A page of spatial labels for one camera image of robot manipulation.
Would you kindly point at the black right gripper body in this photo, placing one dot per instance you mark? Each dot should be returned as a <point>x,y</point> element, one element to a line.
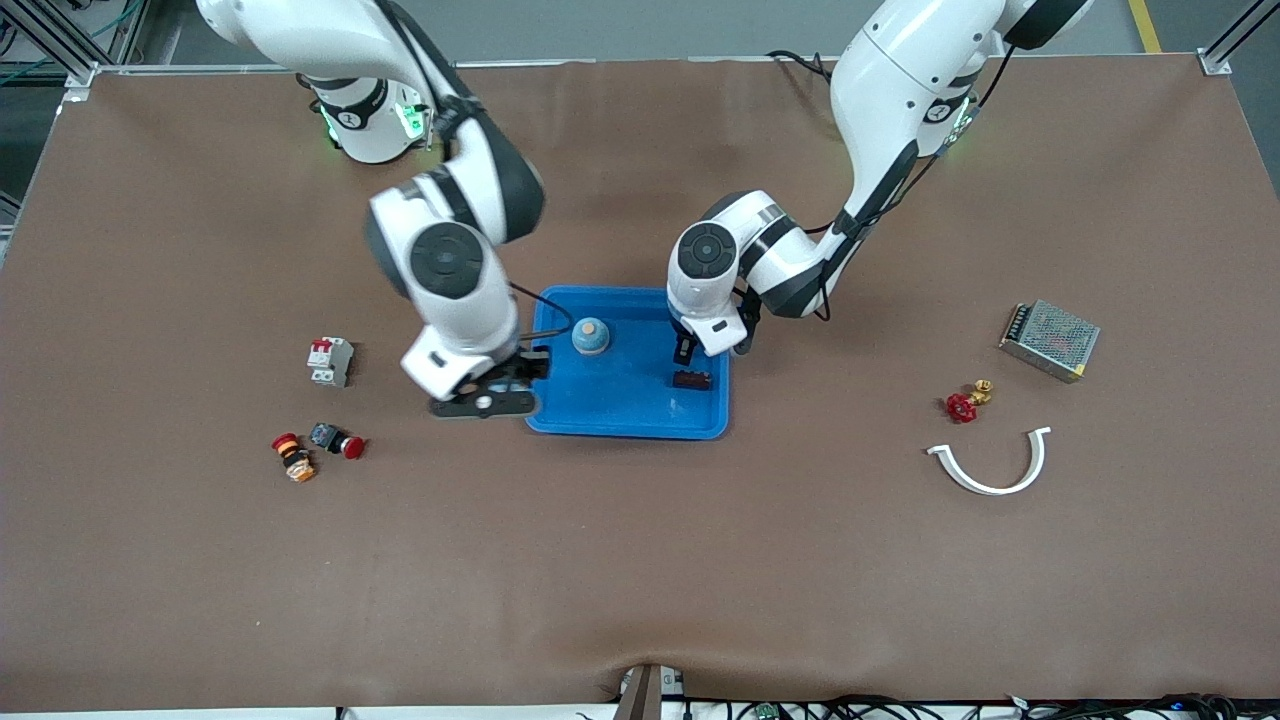
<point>522,367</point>

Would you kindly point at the light blue service bell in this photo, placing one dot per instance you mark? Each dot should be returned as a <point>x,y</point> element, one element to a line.
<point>590,337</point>

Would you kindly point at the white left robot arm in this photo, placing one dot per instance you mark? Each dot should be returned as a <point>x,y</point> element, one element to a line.
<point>900,70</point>

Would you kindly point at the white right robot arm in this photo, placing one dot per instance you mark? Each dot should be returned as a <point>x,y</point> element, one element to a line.
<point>300,30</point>

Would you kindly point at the blue plastic tray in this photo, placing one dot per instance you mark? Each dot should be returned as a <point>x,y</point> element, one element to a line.
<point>630,410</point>

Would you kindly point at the white red circuit breaker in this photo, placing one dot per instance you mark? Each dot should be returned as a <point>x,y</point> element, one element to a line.
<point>330,362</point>

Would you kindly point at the red mushroom button blue block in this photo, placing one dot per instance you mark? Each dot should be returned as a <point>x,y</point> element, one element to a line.
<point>325,436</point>

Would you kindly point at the red orange push button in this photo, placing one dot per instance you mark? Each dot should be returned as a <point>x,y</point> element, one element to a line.
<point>296,462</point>

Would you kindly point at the white curved plastic clamp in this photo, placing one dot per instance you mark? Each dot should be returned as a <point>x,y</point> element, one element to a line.
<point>985,488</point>

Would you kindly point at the metal mesh power supply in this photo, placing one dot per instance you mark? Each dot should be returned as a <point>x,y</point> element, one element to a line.
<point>1050,340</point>

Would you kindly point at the grey metal camera post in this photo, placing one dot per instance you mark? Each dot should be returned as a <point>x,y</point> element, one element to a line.
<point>640,695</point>

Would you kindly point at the aluminium frame post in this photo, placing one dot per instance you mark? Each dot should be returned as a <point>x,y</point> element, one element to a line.
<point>75,72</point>
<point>1215,63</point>

